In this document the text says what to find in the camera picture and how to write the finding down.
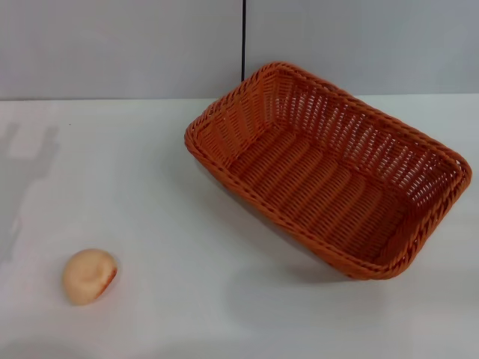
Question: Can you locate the black vertical wall strip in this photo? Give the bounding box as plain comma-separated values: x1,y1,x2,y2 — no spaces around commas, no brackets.
239,0,248,82

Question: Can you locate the pale peach fruit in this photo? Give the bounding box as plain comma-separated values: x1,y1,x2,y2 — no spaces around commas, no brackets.
61,248,118,307

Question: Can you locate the orange woven plastic basket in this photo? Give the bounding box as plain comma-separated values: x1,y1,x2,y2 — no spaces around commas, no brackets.
183,61,473,281

